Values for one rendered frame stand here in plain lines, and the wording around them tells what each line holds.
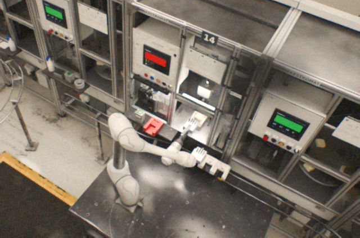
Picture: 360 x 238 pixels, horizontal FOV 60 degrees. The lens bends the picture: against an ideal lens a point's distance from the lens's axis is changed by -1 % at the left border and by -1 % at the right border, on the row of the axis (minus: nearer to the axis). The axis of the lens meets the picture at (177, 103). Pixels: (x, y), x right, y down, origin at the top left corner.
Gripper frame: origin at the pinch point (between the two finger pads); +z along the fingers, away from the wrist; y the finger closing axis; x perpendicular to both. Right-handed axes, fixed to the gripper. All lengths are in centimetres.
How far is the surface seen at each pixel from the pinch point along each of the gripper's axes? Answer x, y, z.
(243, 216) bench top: -76, -35, -31
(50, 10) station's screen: 148, 63, 1
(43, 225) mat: 89, -99, -115
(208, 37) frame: 0, 98, 5
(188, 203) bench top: -30, -34, -46
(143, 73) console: 51, 38, 3
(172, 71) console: 24, 55, 3
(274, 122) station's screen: -63, 54, 1
